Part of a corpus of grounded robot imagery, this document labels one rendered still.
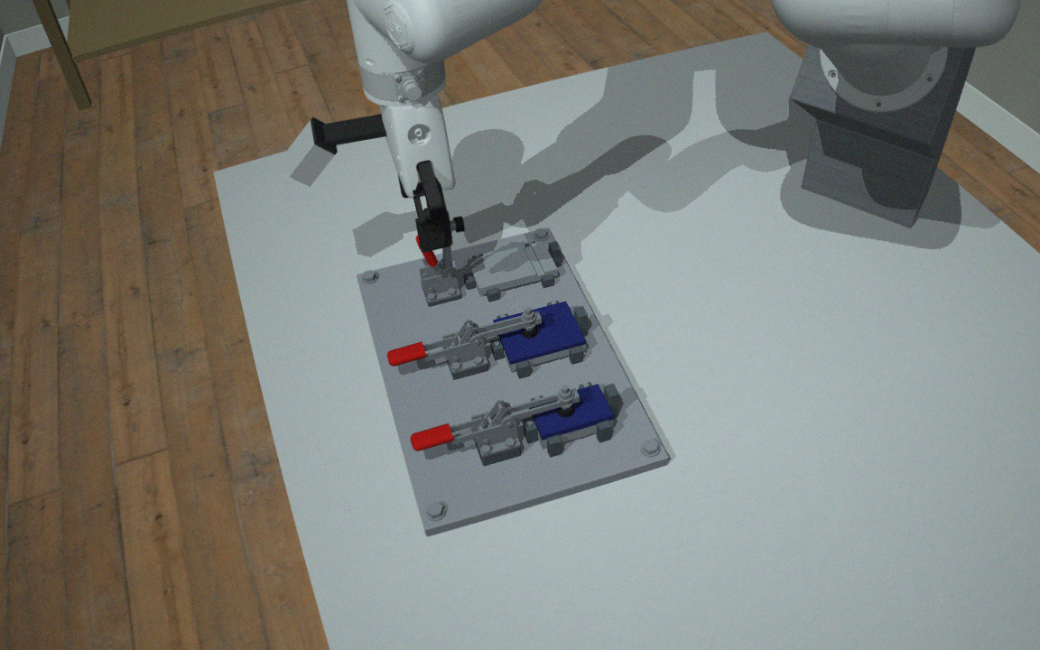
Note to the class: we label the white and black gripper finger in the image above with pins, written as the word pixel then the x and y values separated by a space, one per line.
pixel 419 187
pixel 436 232

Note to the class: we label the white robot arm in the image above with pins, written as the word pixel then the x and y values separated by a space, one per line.
pixel 894 73

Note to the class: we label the toggle clamp with red handle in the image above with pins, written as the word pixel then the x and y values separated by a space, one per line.
pixel 497 438

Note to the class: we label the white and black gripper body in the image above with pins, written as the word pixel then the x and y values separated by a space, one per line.
pixel 409 148

